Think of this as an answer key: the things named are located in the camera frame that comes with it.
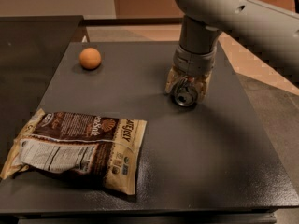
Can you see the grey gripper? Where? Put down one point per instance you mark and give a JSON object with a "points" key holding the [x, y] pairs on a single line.
{"points": [[192, 61]]}

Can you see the silver green 7up can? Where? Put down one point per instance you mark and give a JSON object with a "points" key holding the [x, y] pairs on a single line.
{"points": [[185, 94]]}

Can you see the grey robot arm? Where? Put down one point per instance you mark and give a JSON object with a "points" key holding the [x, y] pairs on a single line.
{"points": [[269, 32]]}

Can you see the orange ball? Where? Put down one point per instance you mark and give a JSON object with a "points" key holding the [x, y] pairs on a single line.
{"points": [[90, 58]]}

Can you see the brown cream chip bag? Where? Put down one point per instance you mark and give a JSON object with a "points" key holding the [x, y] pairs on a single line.
{"points": [[101, 151]]}

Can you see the dark side table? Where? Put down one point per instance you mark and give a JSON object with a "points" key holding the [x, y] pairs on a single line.
{"points": [[31, 49]]}

